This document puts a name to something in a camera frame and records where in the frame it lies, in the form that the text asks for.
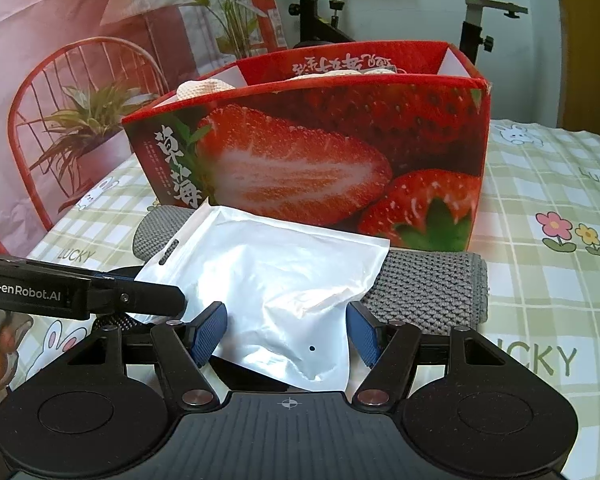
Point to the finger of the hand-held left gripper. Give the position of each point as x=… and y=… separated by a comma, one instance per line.
x=145, y=296
x=112, y=276

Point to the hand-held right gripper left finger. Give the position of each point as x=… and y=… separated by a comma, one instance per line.
x=210, y=334

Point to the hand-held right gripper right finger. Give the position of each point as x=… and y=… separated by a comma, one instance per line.
x=364, y=334

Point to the grey knitted cloth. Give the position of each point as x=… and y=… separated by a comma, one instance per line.
x=430, y=290

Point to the white plastic pouch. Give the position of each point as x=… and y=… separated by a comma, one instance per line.
x=280, y=270

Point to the red strawberry print box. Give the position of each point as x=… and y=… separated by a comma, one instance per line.
x=305, y=160

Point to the cream fabric item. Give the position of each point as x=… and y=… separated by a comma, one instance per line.
x=340, y=72
x=205, y=89

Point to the checked bunny print tablecloth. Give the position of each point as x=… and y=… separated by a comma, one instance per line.
x=530, y=185

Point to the red plant print cloth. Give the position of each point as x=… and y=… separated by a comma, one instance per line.
x=80, y=35

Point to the brown wooden panel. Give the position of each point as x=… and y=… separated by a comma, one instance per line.
x=590, y=60

